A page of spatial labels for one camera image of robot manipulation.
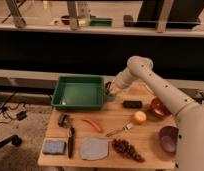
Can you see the blue plastic cup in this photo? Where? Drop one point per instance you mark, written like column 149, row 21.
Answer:
column 111, row 97

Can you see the bunch of dark grapes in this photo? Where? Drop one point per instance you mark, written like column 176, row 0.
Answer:
column 125, row 149

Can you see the orange carrot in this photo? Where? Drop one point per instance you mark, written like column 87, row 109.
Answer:
column 94, row 124

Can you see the red wooden bowl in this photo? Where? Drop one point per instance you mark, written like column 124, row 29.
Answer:
column 159, row 109

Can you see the green box on shelf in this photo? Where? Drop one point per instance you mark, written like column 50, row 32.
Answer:
column 100, row 22

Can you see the small metal cup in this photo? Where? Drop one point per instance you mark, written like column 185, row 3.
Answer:
column 107, row 87

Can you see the black power adapter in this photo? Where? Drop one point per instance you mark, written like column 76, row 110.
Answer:
column 21, row 115

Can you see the black handled knife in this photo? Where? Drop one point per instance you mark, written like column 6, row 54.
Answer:
column 71, row 135

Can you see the yellow apple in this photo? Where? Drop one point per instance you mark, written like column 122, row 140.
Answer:
column 140, row 117

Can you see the blue sponge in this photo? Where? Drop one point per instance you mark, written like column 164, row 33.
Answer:
column 54, row 147

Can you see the black peeler tool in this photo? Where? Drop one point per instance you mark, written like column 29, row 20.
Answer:
column 64, row 120

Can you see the black chair base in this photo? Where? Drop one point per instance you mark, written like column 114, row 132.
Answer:
column 14, row 140

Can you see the dark red background bowl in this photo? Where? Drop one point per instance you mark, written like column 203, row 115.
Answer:
column 65, row 20

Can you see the black rectangular block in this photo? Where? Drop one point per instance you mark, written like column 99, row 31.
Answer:
column 132, row 104

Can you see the metal fork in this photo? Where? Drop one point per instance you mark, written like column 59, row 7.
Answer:
column 124, row 128

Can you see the wooden table board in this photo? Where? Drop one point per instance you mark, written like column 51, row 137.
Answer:
column 107, row 124

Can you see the green plastic tray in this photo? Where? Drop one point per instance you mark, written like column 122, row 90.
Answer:
column 79, row 93

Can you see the purple bowl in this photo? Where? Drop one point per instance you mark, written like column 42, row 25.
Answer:
column 168, row 139

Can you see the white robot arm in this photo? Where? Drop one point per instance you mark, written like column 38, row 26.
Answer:
column 188, row 114

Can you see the grey blue round plate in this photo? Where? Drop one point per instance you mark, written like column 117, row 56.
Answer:
column 94, row 149

